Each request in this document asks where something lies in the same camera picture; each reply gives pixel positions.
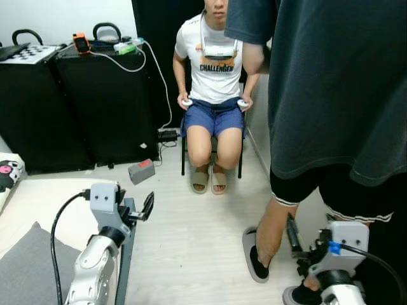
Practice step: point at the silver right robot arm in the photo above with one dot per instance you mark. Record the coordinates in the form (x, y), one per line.
(340, 295)

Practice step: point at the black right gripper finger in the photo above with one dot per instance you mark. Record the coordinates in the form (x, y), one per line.
(294, 238)

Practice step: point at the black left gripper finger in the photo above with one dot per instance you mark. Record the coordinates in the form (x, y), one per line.
(123, 194)
(148, 206)

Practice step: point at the seated person in white shirt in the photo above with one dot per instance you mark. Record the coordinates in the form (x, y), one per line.
(213, 82)

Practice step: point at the green white device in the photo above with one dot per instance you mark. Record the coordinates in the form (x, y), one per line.
(126, 47)

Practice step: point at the grey pillow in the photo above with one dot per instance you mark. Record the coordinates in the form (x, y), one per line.
(32, 267)

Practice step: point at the standing person in dark shirt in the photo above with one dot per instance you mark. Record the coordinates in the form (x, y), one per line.
(331, 82)

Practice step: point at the white handheld controller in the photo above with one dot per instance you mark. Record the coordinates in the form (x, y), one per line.
(189, 103)
(241, 101)

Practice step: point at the beige slide sandal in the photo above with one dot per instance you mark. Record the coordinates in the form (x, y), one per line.
(199, 181)
(219, 181)

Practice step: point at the orange black handheld device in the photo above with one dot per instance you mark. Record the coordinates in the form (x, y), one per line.
(81, 43)

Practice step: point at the beige sheeted bed mattress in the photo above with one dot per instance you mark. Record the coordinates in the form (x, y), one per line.
(44, 203)

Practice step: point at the black power adapter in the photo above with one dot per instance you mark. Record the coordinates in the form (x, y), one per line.
(168, 135)

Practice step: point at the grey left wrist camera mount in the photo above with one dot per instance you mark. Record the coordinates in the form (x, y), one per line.
(103, 200)

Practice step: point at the seated person right hand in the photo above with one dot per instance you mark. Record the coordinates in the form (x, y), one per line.
(183, 97)

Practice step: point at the tall black wardrobe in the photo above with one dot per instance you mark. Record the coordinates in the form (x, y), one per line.
(156, 38)

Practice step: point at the black chair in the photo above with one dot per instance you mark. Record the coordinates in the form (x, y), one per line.
(183, 152)

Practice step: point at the black white checkerboard sheet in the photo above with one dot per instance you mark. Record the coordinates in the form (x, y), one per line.
(35, 53)

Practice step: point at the black cabinet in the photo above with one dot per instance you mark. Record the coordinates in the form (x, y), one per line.
(108, 108)
(38, 114)

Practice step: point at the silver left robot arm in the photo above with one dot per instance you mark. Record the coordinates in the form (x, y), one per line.
(95, 267)

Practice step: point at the folded cartoon print blanket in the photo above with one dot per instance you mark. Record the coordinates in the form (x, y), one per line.
(9, 175)

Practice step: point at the seated person left hand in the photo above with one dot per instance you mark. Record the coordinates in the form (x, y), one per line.
(248, 105)

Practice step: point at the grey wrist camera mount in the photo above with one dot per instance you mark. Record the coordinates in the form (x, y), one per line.
(103, 200)
(348, 244)

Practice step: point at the grey box with red label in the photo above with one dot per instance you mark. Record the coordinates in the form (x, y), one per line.
(141, 173)

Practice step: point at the white VR headset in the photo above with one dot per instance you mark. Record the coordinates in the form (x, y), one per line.
(219, 54)

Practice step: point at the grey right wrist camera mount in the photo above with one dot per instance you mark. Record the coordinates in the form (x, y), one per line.
(348, 244)

